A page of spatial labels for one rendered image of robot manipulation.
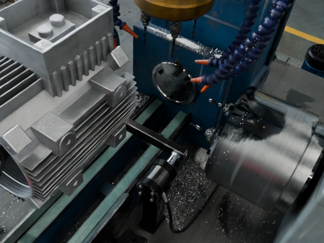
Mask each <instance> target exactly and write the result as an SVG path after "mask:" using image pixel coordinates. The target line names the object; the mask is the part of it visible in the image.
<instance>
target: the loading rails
mask: <svg viewBox="0 0 324 243"><path fill-rule="evenodd" d="M162 111H163V101H160V100H158V99H156V98H155V95H152V96H151V97H150V98H149V99H148V100H147V101H146V102H145V103H144V104H143V105H142V106H141V107H140V108H139V109H138V110H137V111H136V112H135V113H134V114H133V115H132V116H131V117H130V119H132V120H133V121H135V122H137V123H139V124H141V125H143V126H145V127H147V128H149V129H150V130H152V131H154V132H157V131H158V129H159V128H160V127H161V124H162ZM191 117H192V113H189V114H186V113H184V112H182V111H179V112H178V114H177V115H176V116H175V117H174V118H173V119H172V121H171V122H170V123H169V124H168V125H167V126H166V128H165V129H164V130H163V131H162V132H161V134H162V135H164V137H165V138H167V139H169V140H171V141H173V142H175V143H176V144H178V145H180V146H183V145H184V144H185V142H186V141H187V138H188V134H189V127H190V122H191ZM140 150H143V151H145V152H144V153H143V155H142V156H141V157H140V158H139V159H138V160H137V162H136V163H135V164H134V165H133V166H132V167H131V169H130V170H129V171H128V172H127V173H126V174H125V176H124V177H123V178H122V179H121V180H120V181H119V183H118V184H117V185H116V186H114V185H113V184H112V182H113V181H114V180H115V178H116V177H117V176H118V175H119V174H120V173H121V172H122V170H123V169H124V168H125V167H126V166H127V165H128V163H129V162H130V161H131V160H132V159H133V158H134V157H135V155H136V154H137V153H138V152H139V151H140ZM169 157H170V154H168V153H166V152H164V151H162V150H161V149H159V148H157V147H155V146H153V145H152V144H150V143H148V142H146V141H144V140H143V139H141V138H139V137H137V136H135V135H134V134H132V133H130V132H128V131H126V138H125V139H124V140H123V141H122V142H121V143H120V144H119V145H118V146H117V147H116V148H113V147H111V146H110V145H108V144H106V145H105V146H104V147H103V148H102V149H101V150H100V151H99V152H98V153H97V154H96V155H95V156H94V157H93V158H92V159H91V160H90V161H89V162H88V163H87V164H86V165H85V166H84V167H83V168H82V176H83V183H82V184H81V185H80V186H79V187H78V188H77V189H76V190H75V191H74V192H73V193H72V194H71V195H70V196H67V195H66V194H65V193H63V192H62V191H60V190H59V191H58V192H57V193H56V194H55V195H54V196H52V195H51V198H50V199H49V200H48V201H47V202H46V203H45V204H44V205H43V206H42V207H41V208H40V209H35V208H34V209H33V210H32V211H31V212H30V213H29V214H28V215H27V216H26V217H25V218H24V219H23V220H22V221H21V222H20V223H19V224H18V225H17V226H16V227H15V228H14V229H13V230H12V231H11V232H10V233H9V234H8V235H7V236H6V237H5V238H4V239H3V240H2V241H1V242H0V243H60V242H61V241H62V239H63V238H64V237H65V236H66V235H67V234H68V232H69V231H70V230H71V229H72V228H73V227H74V226H75V224H76V223H77V222H78V221H79V220H80V219H81V217H82V216H83V215H84V214H85V213H86V212H87V211H88V209H89V208H90V207H91V206H92V205H93V204H94V203H95V201H96V200H97V199H98V198H99V199H100V200H102V202H101V203H100V204H99V206H98V207H97V208H96V209H95V210H94V211H93V213H92V214H91V215H90V216H89V217H88V218H87V220H86V221H85V222H84V223H83V224H82V225H81V227H80V228H79V229H78V230H77V231H76V232H75V234H74V235H73V236H72V237H71V238H70V239H69V241H68V242H67V243H117V241H118V240H119V239H120V237H119V236H118V234H119V233H120V231H121V230H122V229H123V227H124V226H125V225H126V224H127V222H128V221H129V220H130V213H131V212H132V211H133V210H134V208H135V207H136V206H137V204H138V203H139V202H140V201H141V202H143V199H141V198H140V195H139V192H138V190H137V187H136V184H137V183H138V181H139V180H140V179H141V178H142V177H144V176H145V175H146V173H147V172H148V171H149V170H150V168H151V166H152V164H153V163H154V162H155V161H156V160H157V159H163V160H167V159H168V158H169Z"/></svg>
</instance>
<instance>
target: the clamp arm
mask: <svg viewBox="0 0 324 243"><path fill-rule="evenodd" d="M125 124H126V131H128V132H130V133H132V134H134V135H135V136H137V137H139V138H141V139H143V140H144V141H146V142H148V143H150V144H152V145H153V146H155V147H157V148H159V149H161V150H162V151H164V152H166V153H168V154H170V155H171V154H174V152H176V153H175V155H176V156H177V155H178V154H179V156H178V160H180V161H182V162H183V161H184V159H185V158H186V157H187V152H188V150H187V149H186V148H184V147H182V146H180V145H178V144H176V143H175V142H173V141H171V140H169V139H167V138H165V137H164V135H162V134H158V133H156V132H154V131H152V130H150V129H149V128H147V127H145V126H143V125H141V124H139V123H137V122H135V121H133V120H132V119H130V118H129V120H128V121H127V122H126V123H125Z"/></svg>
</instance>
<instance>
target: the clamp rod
mask: <svg viewBox="0 0 324 243"><path fill-rule="evenodd" d="M175 153H176V152H174V154H171V155H170V157H169V158H168V159H167V161H168V162H169V163H170V164H171V165H172V166H173V165H174V164H175V163H176V161H177V160H178V156H179V154H178V155H177V156H176V155H175Z"/></svg>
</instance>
